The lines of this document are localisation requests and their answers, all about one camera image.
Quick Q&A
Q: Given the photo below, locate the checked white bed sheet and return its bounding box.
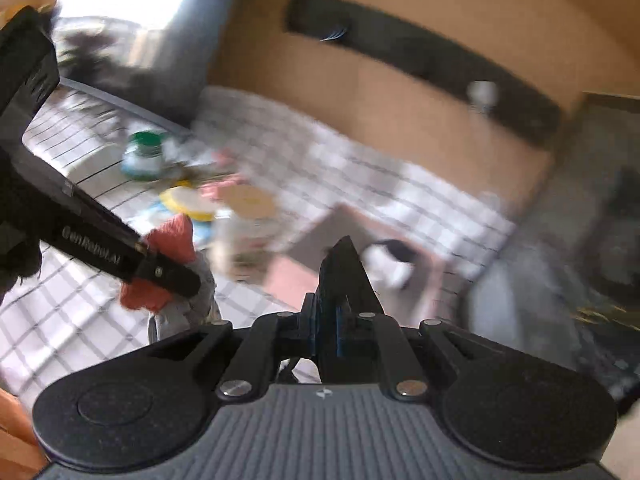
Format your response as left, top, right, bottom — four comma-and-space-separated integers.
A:
0, 82, 516, 396

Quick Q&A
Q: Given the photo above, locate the black television screen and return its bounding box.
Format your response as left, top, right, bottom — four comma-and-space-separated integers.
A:
50, 0, 256, 131

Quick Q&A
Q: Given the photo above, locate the wooden furniture edge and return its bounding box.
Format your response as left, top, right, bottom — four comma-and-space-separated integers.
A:
0, 385, 48, 476

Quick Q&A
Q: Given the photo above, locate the pink soft item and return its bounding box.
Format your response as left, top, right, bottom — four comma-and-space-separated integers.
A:
200, 176, 241, 202

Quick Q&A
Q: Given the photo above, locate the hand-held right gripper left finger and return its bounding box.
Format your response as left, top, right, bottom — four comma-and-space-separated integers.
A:
150, 250, 342, 399

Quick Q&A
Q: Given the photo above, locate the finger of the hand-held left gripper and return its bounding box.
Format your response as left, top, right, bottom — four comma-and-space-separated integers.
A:
132, 242, 202, 297

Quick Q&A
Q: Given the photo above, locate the pink box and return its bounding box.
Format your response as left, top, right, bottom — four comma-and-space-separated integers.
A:
265, 204, 451, 311

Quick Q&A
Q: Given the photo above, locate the black strap with blue stripes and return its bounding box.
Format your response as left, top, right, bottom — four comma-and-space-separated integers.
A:
285, 0, 562, 148

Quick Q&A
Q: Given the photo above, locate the dark framed panel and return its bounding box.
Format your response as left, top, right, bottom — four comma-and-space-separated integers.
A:
545, 91, 640, 311

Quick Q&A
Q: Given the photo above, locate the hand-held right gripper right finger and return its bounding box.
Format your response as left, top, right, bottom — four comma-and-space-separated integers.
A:
341, 235, 501, 402

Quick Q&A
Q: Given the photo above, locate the white hanging item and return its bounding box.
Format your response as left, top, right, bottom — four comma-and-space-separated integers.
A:
467, 80, 500, 113

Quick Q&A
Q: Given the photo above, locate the green lidded jar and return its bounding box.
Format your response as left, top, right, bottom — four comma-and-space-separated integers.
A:
121, 131, 167, 181

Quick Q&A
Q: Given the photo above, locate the red and grey plush toy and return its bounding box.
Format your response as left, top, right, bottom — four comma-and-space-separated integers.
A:
119, 212, 223, 341

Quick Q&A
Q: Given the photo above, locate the clear jar with tan lid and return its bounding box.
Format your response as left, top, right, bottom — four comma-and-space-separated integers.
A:
210, 184, 281, 281

